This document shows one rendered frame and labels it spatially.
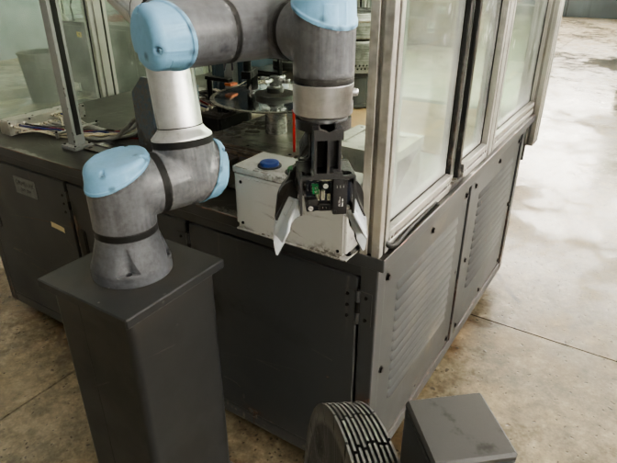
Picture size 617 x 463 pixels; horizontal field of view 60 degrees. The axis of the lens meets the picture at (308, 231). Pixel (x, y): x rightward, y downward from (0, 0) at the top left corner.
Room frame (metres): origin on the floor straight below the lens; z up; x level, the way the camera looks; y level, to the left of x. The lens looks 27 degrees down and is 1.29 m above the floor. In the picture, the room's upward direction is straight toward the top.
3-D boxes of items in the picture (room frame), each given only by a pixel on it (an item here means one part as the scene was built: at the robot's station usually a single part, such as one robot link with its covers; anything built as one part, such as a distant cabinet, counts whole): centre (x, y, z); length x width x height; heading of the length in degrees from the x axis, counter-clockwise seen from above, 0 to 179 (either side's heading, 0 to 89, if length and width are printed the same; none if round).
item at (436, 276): (1.94, 0.17, 0.38); 1.64 x 1.35 x 0.77; 57
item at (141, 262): (0.90, 0.34, 0.80); 0.15 x 0.15 x 0.10
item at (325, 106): (0.67, -0.02, 1.13); 0.08 x 0.08 x 0.05
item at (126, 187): (0.91, 0.34, 0.91); 0.13 x 0.12 x 0.14; 129
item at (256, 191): (1.05, 0.01, 0.82); 0.28 x 0.11 x 0.15; 57
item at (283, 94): (1.48, 0.09, 0.96); 0.11 x 0.11 x 0.03
